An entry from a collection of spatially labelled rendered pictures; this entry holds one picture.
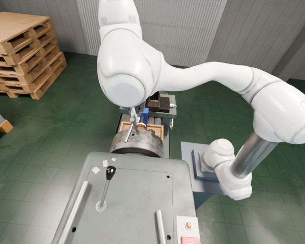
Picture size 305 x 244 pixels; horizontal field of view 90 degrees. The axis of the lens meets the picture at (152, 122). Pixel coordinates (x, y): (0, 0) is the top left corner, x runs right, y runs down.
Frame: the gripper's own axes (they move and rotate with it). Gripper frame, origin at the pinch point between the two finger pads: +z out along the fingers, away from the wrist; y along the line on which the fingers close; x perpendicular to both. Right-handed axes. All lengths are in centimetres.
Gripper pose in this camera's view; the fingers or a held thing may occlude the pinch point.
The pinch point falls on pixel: (135, 115)
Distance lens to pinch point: 67.4
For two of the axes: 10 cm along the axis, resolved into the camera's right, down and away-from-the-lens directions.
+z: 0.3, 6.3, 7.8
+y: -9.7, -1.7, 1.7
